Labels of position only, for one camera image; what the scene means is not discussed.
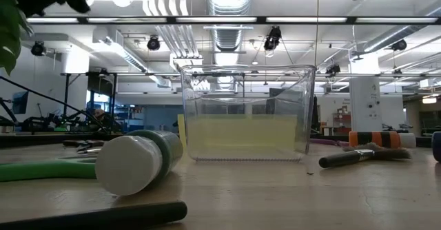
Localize fan brush black handle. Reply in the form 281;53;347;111
318;143;413;169

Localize green glue stick white cap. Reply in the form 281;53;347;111
94;129;185;197

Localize orange black striped paint bottle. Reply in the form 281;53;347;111
348;130;418;149

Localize small dark blue paint bottle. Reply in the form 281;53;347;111
431;130;441;163

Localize clear plastic bin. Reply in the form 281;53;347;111
178;63;318;163

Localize computer monitor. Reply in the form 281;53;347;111
11;90;30;116

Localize background black table frame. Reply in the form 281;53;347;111
61;71;119;121

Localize black ceiling spotlight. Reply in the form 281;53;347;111
325;63;342;76
391;38;409;52
146;36;161;52
30;41;47;57
263;25;283;52

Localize green handled scissors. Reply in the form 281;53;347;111
0;155;99;183

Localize background black robot station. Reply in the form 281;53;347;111
19;109;91;134

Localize artificial green leaf plant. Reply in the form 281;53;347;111
0;0;34;76

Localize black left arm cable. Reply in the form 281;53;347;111
0;75;110;135

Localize thin hanging cable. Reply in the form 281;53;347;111
314;0;320;67

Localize black pen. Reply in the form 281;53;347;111
0;200;189;230

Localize purple handled scissors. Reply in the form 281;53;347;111
309;138;351;148

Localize red shelf cart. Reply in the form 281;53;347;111
331;105;353;136

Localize yellow plastic bin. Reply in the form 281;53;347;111
176;114;299;156

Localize white room pillar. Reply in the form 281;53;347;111
349;52;382;133

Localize silver ventilation duct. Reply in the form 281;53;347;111
205;0;254;52

